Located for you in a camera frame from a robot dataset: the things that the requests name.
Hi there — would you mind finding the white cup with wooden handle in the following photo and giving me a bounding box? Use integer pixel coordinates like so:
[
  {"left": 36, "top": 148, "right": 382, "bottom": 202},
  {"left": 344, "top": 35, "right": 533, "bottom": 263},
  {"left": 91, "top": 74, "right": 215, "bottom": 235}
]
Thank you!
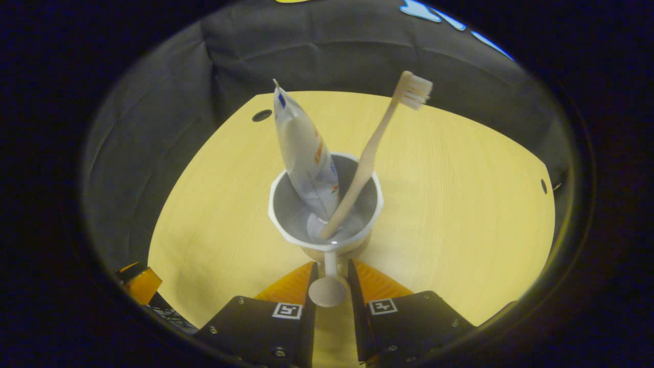
[{"left": 268, "top": 152, "right": 385, "bottom": 308}]

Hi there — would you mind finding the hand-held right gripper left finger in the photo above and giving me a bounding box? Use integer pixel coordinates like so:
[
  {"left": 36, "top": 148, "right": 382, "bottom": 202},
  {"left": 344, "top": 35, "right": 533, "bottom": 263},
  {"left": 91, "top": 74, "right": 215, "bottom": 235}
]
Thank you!
[{"left": 197, "top": 261, "right": 318, "bottom": 367}]

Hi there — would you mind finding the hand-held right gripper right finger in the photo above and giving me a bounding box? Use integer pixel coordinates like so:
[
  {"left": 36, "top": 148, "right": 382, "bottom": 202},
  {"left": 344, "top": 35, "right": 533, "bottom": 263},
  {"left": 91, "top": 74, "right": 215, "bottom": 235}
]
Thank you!
[{"left": 347, "top": 258, "right": 476, "bottom": 366}]

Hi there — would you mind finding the beige toothbrush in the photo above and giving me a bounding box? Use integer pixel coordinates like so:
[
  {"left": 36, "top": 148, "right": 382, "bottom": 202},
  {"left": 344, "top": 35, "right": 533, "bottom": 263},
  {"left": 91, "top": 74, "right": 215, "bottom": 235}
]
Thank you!
[{"left": 320, "top": 71, "right": 434, "bottom": 241}]

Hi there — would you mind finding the white toothpaste tube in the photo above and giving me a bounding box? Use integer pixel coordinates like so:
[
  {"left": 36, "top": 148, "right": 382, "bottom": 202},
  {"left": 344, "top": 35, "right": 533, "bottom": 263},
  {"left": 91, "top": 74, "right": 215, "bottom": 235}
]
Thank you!
[{"left": 272, "top": 78, "right": 340, "bottom": 223}]

